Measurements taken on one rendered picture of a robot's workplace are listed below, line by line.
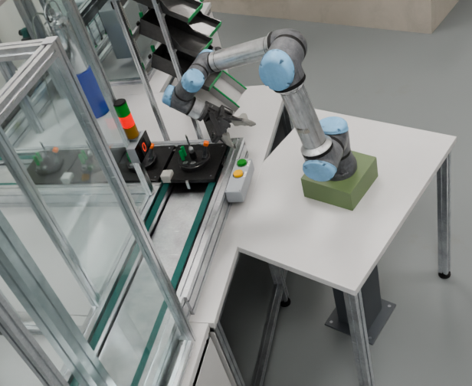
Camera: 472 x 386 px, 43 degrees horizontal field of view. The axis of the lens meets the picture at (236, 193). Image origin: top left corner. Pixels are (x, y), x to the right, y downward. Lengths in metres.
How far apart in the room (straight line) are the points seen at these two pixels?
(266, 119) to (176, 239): 0.87
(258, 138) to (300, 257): 0.80
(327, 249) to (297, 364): 0.90
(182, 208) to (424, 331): 1.31
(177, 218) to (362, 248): 0.75
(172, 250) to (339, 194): 0.67
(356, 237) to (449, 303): 0.99
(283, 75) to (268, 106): 1.12
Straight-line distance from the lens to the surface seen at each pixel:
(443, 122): 4.21
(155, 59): 2.67
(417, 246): 3.39
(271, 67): 1.93
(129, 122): 2.32
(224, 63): 2.20
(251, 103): 3.09
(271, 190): 2.53
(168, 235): 2.40
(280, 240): 2.31
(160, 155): 2.73
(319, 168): 2.14
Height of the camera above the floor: 2.49
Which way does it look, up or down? 40 degrees down
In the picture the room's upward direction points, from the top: 17 degrees counter-clockwise
